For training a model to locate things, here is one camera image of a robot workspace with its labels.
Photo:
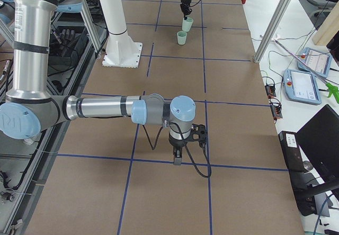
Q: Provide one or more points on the black laptop monitor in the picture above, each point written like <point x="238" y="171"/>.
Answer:
<point x="318" y="139"/>

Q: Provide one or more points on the aluminium profile post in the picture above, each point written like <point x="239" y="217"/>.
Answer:
<point x="271" y="28"/>

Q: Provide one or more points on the black usb hub left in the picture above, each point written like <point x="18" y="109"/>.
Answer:
<point x="270" y="91"/>

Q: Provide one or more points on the black usb hub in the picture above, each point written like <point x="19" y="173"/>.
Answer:
<point x="276" y="110"/>
<point x="270" y="91"/>

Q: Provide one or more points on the green cup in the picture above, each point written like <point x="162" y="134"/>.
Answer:
<point x="181" y="37"/>
<point x="187" y="23"/>

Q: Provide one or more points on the black usb hub right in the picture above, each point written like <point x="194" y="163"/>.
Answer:
<point x="276" y="110"/>

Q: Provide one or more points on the blue teach pendant near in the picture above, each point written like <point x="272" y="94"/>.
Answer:
<point x="301" y="86"/>

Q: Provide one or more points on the black device box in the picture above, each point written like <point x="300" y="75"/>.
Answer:
<point x="291" y="151"/>

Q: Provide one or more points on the blue teach pendant far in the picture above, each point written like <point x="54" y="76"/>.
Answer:
<point x="317" y="60"/>

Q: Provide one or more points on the blue teach pendant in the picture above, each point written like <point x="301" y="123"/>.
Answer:
<point x="317" y="60"/>
<point x="301" y="86"/>

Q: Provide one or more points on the white metal base plate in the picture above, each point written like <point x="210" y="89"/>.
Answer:
<point x="122" y="55"/>

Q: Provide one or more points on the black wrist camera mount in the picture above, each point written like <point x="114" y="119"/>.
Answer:
<point x="199" y="134"/>

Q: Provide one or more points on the white camera stand pillar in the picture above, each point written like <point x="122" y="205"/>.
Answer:
<point x="115" y="19"/>

